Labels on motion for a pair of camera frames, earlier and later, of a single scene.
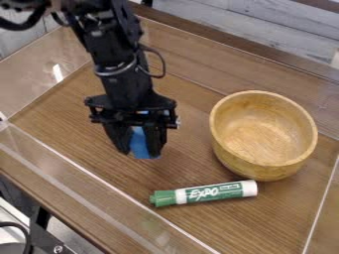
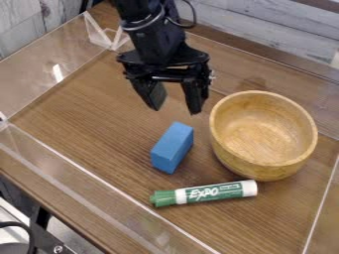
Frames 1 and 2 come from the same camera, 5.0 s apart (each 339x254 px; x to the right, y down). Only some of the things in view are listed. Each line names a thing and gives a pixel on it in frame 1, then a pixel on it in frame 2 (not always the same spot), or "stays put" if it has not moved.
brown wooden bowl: (264, 135) stays put
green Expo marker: (203, 193) stays put
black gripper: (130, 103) -> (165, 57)
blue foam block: (138, 143) -> (173, 148)
